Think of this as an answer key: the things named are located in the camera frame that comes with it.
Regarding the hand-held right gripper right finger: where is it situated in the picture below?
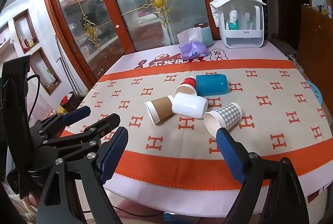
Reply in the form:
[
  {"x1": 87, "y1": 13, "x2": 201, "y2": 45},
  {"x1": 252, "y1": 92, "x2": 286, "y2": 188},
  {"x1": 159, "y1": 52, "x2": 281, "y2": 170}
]
[{"x1": 216, "y1": 127, "x2": 316, "y2": 224}]

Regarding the dark bin with red contents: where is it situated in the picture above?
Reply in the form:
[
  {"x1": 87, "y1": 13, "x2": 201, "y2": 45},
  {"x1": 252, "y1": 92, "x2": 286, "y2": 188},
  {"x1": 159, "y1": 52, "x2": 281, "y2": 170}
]
[{"x1": 60, "y1": 93, "x2": 76, "y2": 112}]

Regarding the dark wooden door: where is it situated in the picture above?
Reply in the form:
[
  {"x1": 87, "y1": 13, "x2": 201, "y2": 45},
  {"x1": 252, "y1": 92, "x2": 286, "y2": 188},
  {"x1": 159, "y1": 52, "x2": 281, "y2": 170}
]
[{"x1": 271, "y1": 0, "x2": 302, "y2": 50}]

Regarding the purple tissue pack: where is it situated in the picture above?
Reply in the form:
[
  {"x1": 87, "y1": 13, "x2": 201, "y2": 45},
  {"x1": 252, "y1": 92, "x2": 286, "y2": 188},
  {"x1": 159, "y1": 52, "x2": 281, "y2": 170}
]
[{"x1": 177, "y1": 27, "x2": 208, "y2": 60}]

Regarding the brown wooden cabinet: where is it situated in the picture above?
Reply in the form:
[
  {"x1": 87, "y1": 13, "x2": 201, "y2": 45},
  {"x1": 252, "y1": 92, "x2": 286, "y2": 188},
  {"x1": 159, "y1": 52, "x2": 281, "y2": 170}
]
[{"x1": 297, "y1": 4, "x2": 333, "y2": 99}]

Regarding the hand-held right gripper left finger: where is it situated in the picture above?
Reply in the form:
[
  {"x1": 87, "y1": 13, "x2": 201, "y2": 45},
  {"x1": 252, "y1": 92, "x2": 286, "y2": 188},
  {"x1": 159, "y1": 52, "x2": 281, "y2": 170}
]
[{"x1": 36, "y1": 126, "x2": 129, "y2": 224}]

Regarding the grey checked paper cup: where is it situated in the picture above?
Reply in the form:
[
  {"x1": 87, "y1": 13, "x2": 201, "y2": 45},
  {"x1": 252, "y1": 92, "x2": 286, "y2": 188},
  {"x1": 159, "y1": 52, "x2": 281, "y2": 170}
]
[{"x1": 203, "y1": 103, "x2": 243, "y2": 139}]

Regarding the white cosmetics organizer box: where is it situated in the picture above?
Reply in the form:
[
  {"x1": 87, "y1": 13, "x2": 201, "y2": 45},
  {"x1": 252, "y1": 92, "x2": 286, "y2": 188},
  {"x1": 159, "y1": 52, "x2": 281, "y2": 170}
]
[{"x1": 209, "y1": 0, "x2": 267, "y2": 49}]

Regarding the blue translucent plastic cup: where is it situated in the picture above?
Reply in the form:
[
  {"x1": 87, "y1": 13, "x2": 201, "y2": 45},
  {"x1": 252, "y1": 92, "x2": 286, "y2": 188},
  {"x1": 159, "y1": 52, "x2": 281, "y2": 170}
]
[{"x1": 196, "y1": 73, "x2": 229, "y2": 97}]

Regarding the black cable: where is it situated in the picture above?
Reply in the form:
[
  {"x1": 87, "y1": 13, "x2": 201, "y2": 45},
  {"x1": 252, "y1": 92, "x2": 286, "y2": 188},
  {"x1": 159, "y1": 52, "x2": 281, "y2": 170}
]
[{"x1": 27, "y1": 74, "x2": 41, "y2": 120}]

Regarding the red paper cup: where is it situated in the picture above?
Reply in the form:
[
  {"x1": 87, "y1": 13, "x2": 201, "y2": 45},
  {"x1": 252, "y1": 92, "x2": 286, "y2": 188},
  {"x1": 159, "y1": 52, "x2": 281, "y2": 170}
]
[{"x1": 175, "y1": 76, "x2": 198, "y2": 96}]

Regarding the teal round canister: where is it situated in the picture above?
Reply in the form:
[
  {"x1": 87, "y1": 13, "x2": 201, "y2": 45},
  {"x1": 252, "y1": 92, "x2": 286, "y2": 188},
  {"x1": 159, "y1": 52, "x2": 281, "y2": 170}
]
[{"x1": 194, "y1": 23, "x2": 215, "y2": 47}]

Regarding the wooden framed wall niche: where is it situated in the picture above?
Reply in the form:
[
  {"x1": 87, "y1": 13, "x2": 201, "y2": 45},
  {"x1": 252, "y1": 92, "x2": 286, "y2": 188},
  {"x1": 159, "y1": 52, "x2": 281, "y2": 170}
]
[
  {"x1": 13, "y1": 9, "x2": 39, "y2": 54},
  {"x1": 30, "y1": 47, "x2": 61, "y2": 95}
]

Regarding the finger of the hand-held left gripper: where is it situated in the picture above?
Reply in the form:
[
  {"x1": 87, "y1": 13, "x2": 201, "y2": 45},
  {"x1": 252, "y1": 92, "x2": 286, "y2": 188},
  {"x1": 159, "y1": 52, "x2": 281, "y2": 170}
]
[
  {"x1": 31, "y1": 106, "x2": 91, "y2": 136},
  {"x1": 39, "y1": 113, "x2": 121, "y2": 161}
]

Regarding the white printed table cover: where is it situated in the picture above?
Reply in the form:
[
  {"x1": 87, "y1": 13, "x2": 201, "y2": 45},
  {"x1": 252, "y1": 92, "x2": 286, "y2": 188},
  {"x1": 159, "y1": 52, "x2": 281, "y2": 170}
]
[{"x1": 103, "y1": 40, "x2": 333, "y2": 214}]

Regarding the white plastic cup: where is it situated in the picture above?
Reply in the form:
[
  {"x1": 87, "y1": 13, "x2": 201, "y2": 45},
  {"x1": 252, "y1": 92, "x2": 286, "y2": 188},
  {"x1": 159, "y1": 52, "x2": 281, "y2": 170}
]
[{"x1": 172, "y1": 92, "x2": 209, "y2": 119}]

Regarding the metal rod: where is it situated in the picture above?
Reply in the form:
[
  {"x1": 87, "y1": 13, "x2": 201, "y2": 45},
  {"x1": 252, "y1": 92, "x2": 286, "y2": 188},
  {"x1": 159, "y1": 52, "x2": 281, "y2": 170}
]
[{"x1": 55, "y1": 34, "x2": 78, "y2": 95}]

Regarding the beige and orange patterned blanket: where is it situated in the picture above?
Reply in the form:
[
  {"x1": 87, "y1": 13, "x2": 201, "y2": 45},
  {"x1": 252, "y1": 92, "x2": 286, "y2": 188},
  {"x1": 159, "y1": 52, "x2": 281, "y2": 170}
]
[{"x1": 60, "y1": 59, "x2": 333, "y2": 192}]

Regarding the blue plastic stool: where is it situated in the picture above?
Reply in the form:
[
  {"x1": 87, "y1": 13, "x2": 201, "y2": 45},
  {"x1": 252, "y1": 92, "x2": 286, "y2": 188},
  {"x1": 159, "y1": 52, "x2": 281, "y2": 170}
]
[{"x1": 306, "y1": 80, "x2": 323, "y2": 103}]

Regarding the brown sleeved paper cup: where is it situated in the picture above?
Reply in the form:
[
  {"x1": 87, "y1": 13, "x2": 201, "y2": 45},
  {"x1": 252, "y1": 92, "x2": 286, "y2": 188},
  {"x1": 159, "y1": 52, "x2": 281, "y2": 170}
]
[{"x1": 144, "y1": 95, "x2": 175, "y2": 125}]

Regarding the white and teal bottle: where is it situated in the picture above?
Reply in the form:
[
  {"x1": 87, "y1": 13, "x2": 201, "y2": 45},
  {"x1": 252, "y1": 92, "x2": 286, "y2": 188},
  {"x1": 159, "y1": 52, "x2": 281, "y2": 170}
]
[{"x1": 228, "y1": 10, "x2": 239, "y2": 31}]

